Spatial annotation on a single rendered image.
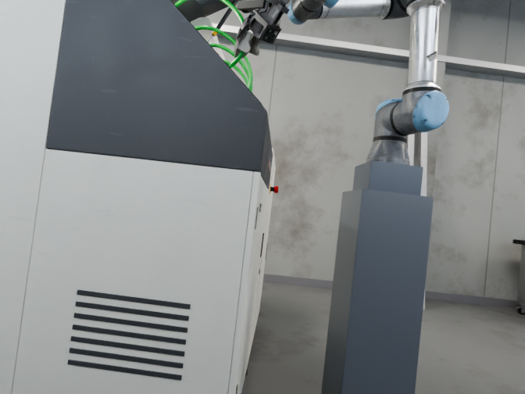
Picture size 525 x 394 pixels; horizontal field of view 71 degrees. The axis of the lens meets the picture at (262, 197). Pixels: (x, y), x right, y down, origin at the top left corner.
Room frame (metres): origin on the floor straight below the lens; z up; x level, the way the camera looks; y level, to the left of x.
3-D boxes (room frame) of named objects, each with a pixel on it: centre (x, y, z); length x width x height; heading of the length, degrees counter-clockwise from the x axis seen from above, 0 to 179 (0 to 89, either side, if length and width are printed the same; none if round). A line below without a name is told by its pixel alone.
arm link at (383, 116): (1.31, -0.43, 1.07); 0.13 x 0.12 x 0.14; 21
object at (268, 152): (1.30, 0.02, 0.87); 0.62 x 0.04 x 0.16; 177
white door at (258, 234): (1.30, 0.00, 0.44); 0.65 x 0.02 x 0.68; 177
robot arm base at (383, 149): (1.31, -0.43, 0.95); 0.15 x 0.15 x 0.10
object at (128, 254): (1.31, 0.28, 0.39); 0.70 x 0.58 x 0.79; 177
